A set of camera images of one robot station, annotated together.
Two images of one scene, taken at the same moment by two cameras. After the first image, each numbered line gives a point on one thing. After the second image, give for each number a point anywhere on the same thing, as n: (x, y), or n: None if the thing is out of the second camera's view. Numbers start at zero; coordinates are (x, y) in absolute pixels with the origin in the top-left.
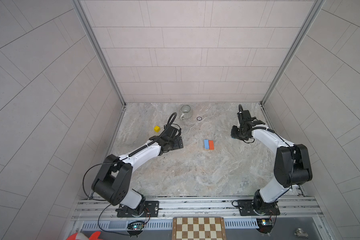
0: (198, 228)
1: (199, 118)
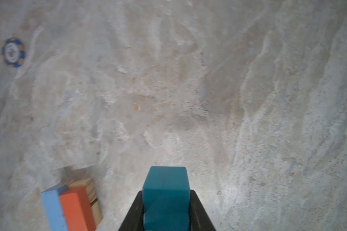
0: None
1: (13, 52)
